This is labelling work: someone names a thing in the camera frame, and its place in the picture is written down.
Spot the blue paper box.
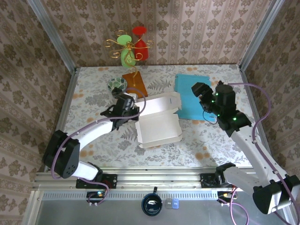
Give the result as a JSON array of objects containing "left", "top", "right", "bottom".
[{"left": 173, "top": 74, "right": 218, "bottom": 122}]

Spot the white paper box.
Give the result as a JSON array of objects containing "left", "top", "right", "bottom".
[{"left": 135, "top": 91, "right": 183, "bottom": 149}]

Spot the glass jar with black lid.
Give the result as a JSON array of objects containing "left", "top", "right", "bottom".
[{"left": 111, "top": 87, "right": 125, "bottom": 98}]

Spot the leaf pattern bowl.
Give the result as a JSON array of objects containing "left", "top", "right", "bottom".
[{"left": 107, "top": 77, "right": 128, "bottom": 91}]

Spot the green wine glass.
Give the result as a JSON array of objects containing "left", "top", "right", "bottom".
[{"left": 116, "top": 35, "right": 136, "bottom": 69}]

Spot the floral tablecloth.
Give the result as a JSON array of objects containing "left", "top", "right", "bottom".
[{"left": 55, "top": 64, "right": 270, "bottom": 168}]

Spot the red wine glass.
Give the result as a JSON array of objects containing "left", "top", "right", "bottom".
[{"left": 132, "top": 26, "right": 150, "bottom": 61}]

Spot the small circuit board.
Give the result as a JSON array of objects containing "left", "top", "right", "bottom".
[
  {"left": 86, "top": 191, "right": 106, "bottom": 204},
  {"left": 217, "top": 191, "right": 235, "bottom": 204}
]

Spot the dark blue mug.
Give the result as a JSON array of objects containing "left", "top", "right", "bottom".
[{"left": 141, "top": 187, "right": 163, "bottom": 217}]

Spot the grey metal shelf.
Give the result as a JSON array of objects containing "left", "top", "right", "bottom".
[{"left": 23, "top": 190, "right": 296, "bottom": 225}]

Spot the aluminium table side rail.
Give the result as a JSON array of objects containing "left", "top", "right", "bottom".
[
  {"left": 44, "top": 67, "right": 79, "bottom": 173},
  {"left": 239, "top": 65, "right": 277, "bottom": 171}
]

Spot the gold wire stand, wooden base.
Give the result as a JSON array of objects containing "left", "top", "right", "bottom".
[{"left": 104, "top": 30, "right": 155, "bottom": 99}]

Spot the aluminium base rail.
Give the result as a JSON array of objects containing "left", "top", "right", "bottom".
[{"left": 32, "top": 171, "right": 285, "bottom": 190}]

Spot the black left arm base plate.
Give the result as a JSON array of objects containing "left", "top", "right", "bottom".
[{"left": 75, "top": 173, "right": 118, "bottom": 189}]

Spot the aluminium corner post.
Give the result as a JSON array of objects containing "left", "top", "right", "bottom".
[
  {"left": 238, "top": 0, "right": 285, "bottom": 71},
  {"left": 27, "top": 0, "right": 78, "bottom": 73}
]

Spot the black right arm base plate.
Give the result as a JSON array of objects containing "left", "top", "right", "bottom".
[{"left": 200, "top": 172, "right": 237, "bottom": 189}]

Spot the slotted grey cable duct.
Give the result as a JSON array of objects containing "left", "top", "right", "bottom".
[{"left": 42, "top": 190, "right": 218, "bottom": 200}]

